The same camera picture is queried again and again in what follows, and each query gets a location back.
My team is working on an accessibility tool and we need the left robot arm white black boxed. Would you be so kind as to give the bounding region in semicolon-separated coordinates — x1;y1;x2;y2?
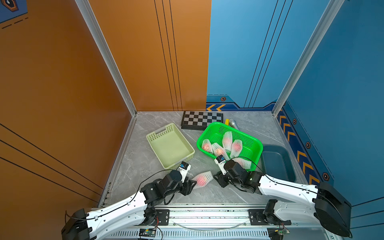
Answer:
61;169;197;240

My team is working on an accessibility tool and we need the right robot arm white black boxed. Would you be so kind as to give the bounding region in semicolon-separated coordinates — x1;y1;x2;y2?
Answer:
214;156;353;238

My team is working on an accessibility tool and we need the bright green plastic basket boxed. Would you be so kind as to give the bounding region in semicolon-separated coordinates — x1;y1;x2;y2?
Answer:
196;121;264;172

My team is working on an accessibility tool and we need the dark teal plastic tray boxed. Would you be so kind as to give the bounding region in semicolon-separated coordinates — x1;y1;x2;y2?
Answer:
261;145;296;182

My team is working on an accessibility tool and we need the pale green plastic basket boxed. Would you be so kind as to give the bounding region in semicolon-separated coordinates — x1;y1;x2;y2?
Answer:
146;123;195;170

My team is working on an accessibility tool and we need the green circuit board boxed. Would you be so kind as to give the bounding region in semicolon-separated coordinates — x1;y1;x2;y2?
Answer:
138;229;157;240

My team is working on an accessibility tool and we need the grey cylinder yellow tip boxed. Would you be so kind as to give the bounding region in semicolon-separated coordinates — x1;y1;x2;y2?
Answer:
225;119;239;130

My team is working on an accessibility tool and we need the small right circuit board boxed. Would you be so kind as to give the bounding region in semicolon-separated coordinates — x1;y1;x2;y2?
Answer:
268;229;290;240

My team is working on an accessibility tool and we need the black white checkerboard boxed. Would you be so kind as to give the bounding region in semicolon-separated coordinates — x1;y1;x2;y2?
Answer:
181;111;224;131

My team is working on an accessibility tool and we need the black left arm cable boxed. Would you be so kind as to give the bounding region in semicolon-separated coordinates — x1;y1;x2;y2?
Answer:
64;169;178;223

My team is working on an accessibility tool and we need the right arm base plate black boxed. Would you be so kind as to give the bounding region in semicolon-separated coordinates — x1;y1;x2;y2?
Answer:
248;200;292;226

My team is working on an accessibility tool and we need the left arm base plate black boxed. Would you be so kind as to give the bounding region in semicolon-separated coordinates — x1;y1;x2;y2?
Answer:
136;208;170;226

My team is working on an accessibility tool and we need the aluminium front rail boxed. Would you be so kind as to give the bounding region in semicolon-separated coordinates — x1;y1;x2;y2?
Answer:
104;205;340;240

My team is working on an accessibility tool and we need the right aluminium corner post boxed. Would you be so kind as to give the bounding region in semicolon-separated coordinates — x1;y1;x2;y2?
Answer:
272;0;345;117

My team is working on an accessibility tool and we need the aluminium corner post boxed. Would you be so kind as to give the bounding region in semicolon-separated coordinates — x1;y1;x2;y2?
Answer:
272;0;345;117
75;0;137;117

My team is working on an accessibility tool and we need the left aluminium corner post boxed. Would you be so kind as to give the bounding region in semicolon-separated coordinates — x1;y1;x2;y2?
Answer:
75;0;137;117

